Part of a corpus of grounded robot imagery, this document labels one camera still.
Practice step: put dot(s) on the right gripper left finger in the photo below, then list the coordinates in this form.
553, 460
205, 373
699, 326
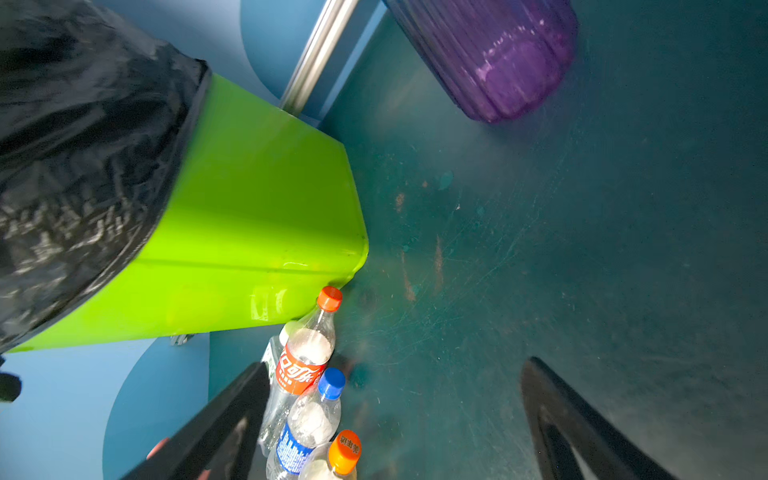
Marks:
220, 441

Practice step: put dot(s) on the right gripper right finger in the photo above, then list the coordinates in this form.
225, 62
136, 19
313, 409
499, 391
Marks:
565, 428

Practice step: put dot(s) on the blue label bottle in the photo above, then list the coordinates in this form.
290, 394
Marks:
312, 421

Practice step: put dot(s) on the orange red label bottle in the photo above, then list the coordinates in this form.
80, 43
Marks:
336, 460

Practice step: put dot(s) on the lime label bottle near bin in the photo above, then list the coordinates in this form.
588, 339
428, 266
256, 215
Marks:
276, 346

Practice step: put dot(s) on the green plastic trash bin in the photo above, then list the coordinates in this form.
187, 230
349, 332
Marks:
264, 214

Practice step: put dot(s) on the black bin liner bag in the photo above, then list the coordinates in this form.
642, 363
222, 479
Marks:
96, 118

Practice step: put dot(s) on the pink plastic watering can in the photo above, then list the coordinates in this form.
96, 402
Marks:
157, 447

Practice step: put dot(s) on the red cola bottle lying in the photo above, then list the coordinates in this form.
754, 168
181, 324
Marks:
303, 359

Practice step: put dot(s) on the purple glass vase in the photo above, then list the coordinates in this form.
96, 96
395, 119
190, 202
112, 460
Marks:
496, 60

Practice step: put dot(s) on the aluminium back frame rail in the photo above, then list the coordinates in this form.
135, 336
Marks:
322, 41

